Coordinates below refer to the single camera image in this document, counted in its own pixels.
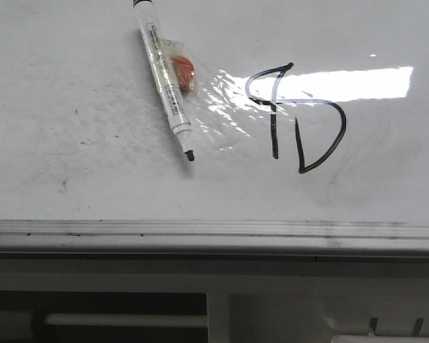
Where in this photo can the white whiteboard marker pen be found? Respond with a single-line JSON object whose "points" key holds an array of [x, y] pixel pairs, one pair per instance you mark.
{"points": [[164, 76]]}

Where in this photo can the white horizontal bar below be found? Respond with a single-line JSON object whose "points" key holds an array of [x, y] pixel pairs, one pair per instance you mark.
{"points": [[126, 320]]}

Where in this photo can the white whiteboard with aluminium frame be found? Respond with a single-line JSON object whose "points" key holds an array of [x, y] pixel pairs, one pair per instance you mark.
{"points": [[310, 123]]}

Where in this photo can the white frame panel below board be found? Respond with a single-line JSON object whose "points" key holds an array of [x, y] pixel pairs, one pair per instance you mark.
{"points": [[245, 299]]}

